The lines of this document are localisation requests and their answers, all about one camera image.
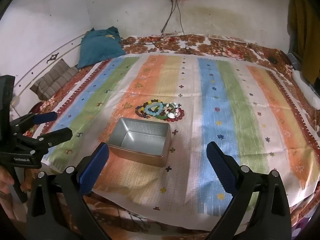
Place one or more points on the striped pastel printed mat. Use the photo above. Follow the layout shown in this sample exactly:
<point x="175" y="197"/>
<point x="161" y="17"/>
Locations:
<point x="225" y="92"/>

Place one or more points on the small dark round object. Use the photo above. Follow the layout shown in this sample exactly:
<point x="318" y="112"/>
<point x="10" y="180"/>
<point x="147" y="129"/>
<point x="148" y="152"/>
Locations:
<point x="273" y="60"/>

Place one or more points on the silver metal tin box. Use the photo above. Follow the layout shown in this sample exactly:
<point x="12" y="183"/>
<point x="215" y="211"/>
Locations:
<point x="140" y="130"/>

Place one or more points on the grey striped cushion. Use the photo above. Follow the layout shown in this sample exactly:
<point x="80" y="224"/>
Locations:
<point x="53" y="78"/>

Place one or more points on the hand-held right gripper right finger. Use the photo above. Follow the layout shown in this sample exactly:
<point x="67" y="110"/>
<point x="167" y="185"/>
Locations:
<point x="222" y="170"/>

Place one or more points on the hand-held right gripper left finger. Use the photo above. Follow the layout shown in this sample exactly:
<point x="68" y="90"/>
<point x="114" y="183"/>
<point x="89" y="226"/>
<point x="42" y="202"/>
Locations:
<point x="93" y="170"/>

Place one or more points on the yellow curtain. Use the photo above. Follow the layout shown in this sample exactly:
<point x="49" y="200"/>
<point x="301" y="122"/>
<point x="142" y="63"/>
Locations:
<point x="302" y="30"/>

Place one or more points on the black headboard ornament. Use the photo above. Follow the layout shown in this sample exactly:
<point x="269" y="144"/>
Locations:
<point x="53" y="57"/>

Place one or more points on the person's left hand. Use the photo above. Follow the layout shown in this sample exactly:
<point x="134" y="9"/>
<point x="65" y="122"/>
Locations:
<point x="5" y="181"/>

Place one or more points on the teal pillow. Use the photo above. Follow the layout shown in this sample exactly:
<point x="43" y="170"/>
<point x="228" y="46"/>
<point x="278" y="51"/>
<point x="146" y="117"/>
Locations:
<point x="100" y="46"/>

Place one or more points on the white bed headboard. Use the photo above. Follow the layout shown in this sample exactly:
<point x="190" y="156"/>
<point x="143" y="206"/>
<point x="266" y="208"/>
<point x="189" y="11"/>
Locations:
<point x="37" y="55"/>

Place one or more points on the pile of mixed jewelry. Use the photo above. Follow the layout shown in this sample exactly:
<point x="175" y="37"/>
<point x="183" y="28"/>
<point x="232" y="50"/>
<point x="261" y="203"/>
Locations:
<point x="160" y="111"/>

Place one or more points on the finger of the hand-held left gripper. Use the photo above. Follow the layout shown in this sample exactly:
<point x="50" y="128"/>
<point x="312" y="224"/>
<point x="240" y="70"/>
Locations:
<point x="58" y="133"/>
<point x="46" y="117"/>

